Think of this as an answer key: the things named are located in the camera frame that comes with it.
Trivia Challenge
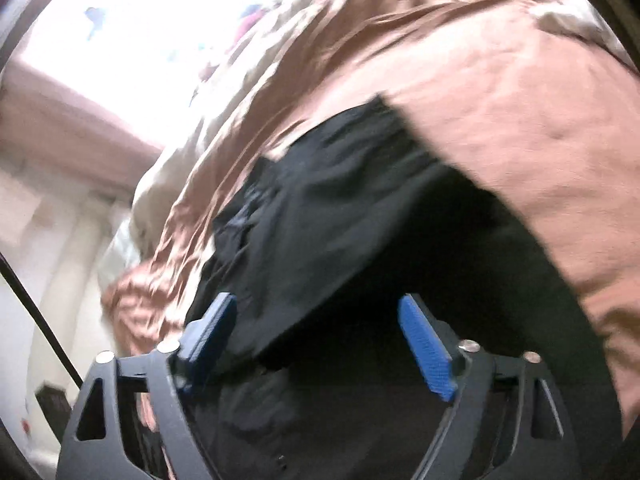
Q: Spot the pink curtain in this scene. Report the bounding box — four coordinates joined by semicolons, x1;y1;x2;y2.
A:
0;60;166;166

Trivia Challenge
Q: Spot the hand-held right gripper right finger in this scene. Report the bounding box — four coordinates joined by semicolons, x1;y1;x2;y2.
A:
397;294;583;480

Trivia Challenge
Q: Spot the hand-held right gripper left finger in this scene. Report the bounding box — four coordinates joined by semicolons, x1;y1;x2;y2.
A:
55;291;239;480

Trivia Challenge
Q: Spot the black cable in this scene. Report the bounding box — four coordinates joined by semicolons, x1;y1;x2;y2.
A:
0;254;84;391

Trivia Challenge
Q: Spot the brown bed sheet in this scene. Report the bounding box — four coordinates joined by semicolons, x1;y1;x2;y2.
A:
100;0;640;461

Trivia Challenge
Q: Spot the black garment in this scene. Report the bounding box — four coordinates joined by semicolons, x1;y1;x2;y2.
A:
185;95;626;480

